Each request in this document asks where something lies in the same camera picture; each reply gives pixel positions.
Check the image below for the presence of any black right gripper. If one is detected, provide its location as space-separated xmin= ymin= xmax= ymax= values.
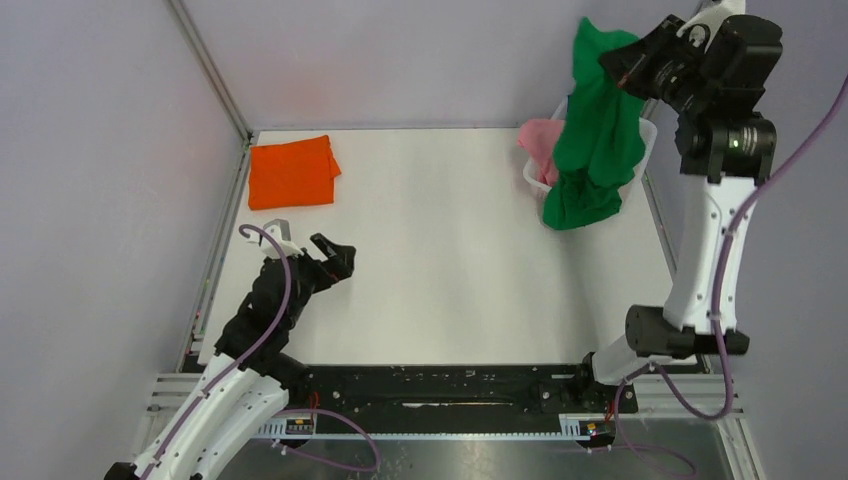
xmin=599 ymin=14 xmax=713 ymax=115

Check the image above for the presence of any green t-shirt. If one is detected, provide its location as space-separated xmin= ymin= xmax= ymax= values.
xmin=542 ymin=17 xmax=645 ymax=231

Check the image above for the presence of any white plastic laundry basket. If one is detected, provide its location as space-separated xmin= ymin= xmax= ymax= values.
xmin=522 ymin=97 xmax=657 ymax=205

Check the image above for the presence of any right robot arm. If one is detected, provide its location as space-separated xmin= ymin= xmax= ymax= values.
xmin=573 ymin=13 xmax=783 ymax=412

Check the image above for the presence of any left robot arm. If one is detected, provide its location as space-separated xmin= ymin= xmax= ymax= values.
xmin=105 ymin=225 xmax=357 ymax=479

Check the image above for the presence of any folded orange t-shirt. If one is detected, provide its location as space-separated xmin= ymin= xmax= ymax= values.
xmin=247 ymin=135 xmax=341 ymax=211

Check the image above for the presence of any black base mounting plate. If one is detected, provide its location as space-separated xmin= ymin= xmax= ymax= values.
xmin=259 ymin=354 xmax=660 ymax=439

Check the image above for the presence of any pink t-shirt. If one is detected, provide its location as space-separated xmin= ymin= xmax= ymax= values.
xmin=517 ymin=119 xmax=565 ymax=187

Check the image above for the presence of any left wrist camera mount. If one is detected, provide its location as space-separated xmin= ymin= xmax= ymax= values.
xmin=247 ymin=219 xmax=304 ymax=259

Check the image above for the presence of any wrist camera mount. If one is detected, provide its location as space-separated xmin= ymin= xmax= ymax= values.
xmin=676 ymin=0 xmax=746 ymax=48
xmin=247 ymin=219 xmax=304 ymax=259

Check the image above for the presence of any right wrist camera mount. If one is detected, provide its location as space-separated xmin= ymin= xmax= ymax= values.
xmin=676 ymin=0 xmax=746 ymax=48

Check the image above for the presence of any left corner aluminium post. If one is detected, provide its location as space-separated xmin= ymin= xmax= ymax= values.
xmin=164 ymin=0 xmax=253 ymax=143

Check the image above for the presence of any aluminium front frame rail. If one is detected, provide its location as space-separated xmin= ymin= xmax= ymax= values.
xmin=135 ymin=374 xmax=747 ymax=442

